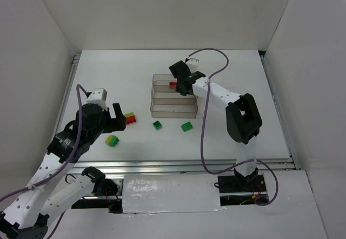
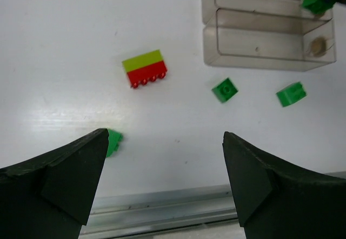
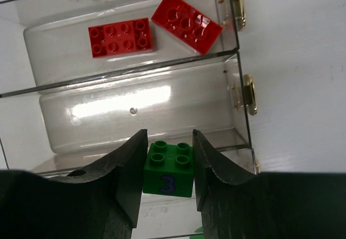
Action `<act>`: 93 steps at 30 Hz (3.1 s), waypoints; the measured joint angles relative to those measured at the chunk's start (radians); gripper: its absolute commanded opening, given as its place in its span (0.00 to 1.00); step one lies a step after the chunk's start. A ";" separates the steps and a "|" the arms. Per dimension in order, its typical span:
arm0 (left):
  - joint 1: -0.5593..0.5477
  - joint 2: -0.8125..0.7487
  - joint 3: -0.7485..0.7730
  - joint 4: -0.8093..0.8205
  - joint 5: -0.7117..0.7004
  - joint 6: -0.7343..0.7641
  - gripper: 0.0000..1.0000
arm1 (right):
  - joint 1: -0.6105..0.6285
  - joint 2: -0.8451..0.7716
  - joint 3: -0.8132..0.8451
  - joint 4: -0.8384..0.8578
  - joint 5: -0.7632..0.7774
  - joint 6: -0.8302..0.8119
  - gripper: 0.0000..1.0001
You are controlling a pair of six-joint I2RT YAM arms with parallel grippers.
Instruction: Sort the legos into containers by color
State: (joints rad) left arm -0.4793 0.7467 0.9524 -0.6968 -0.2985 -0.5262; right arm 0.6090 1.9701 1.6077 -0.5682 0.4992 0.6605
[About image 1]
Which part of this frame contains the red and green lego piece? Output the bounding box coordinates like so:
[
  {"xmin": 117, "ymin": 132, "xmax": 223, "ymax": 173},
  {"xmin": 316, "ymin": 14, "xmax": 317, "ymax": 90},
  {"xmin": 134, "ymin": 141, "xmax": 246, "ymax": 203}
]
[{"xmin": 169, "ymin": 82, "xmax": 177, "ymax": 89}]

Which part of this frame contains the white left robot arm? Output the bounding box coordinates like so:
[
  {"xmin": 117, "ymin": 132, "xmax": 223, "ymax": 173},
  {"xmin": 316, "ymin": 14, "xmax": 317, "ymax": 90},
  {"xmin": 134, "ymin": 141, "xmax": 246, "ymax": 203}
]
[{"xmin": 1, "ymin": 103, "xmax": 126, "ymax": 238}]

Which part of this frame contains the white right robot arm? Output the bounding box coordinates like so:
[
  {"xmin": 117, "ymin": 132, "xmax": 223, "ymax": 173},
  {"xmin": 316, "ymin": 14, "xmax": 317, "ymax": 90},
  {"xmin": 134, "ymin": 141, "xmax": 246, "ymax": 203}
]
[{"xmin": 169, "ymin": 61, "xmax": 263, "ymax": 184}]

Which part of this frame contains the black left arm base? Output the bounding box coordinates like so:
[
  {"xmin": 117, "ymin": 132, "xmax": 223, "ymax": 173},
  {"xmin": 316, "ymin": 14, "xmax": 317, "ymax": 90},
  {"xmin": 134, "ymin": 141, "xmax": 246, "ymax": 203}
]
[{"xmin": 1, "ymin": 211, "xmax": 50, "ymax": 239}]

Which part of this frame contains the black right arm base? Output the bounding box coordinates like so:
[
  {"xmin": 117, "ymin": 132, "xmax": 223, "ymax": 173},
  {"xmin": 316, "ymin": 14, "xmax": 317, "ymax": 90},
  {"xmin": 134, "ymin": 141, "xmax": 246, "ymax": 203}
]
[{"xmin": 214, "ymin": 175, "xmax": 267, "ymax": 194}]

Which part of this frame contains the lime and red lego block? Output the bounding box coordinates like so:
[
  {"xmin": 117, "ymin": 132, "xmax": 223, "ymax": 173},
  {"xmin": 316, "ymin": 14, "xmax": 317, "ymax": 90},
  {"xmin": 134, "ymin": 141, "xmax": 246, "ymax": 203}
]
[{"xmin": 124, "ymin": 112, "xmax": 136, "ymax": 125}]

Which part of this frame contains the lime and green rounded lego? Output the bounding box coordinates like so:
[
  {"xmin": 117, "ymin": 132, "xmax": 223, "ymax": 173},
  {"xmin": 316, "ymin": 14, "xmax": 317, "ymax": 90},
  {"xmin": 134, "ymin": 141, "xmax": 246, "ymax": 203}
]
[{"xmin": 105, "ymin": 135, "xmax": 119, "ymax": 147}]

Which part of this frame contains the small green square lego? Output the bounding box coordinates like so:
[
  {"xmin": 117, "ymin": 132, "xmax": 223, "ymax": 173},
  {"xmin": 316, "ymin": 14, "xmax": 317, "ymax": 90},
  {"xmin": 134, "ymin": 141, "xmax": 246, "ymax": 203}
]
[{"xmin": 152, "ymin": 121, "xmax": 162, "ymax": 130}]

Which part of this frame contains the green lego brick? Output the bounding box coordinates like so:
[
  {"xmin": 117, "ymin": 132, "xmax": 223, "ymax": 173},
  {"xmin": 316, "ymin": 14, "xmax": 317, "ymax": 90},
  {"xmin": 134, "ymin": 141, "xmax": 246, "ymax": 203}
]
[{"xmin": 181, "ymin": 122, "xmax": 193, "ymax": 132}]

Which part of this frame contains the white foam board cover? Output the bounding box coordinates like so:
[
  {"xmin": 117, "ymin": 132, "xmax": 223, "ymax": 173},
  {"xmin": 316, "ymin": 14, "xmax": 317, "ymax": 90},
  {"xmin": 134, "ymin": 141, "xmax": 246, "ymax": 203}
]
[{"xmin": 122, "ymin": 174, "xmax": 222, "ymax": 214}]

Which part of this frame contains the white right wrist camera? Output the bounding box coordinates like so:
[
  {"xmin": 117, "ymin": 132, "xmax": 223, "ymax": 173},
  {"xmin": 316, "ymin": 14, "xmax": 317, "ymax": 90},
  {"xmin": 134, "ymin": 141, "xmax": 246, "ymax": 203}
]
[{"xmin": 185, "ymin": 58, "xmax": 199, "ymax": 73}]

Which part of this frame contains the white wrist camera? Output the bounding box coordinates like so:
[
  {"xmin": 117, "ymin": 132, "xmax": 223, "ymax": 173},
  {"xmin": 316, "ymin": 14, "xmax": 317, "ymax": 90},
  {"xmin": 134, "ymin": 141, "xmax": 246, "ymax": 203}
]
[
  {"xmin": 86, "ymin": 88, "xmax": 107, "ymax": 110},
  {"xmin": 185, "ymin": 58, "xmax": 199, "ymax": 73}
]

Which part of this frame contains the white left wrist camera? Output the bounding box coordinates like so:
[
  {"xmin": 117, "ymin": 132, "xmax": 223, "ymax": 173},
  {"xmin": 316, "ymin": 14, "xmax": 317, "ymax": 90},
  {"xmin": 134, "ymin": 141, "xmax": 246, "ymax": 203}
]
[{"xmin": 86, "ymin": 88, "xmax": 107, "ymax": 110}]

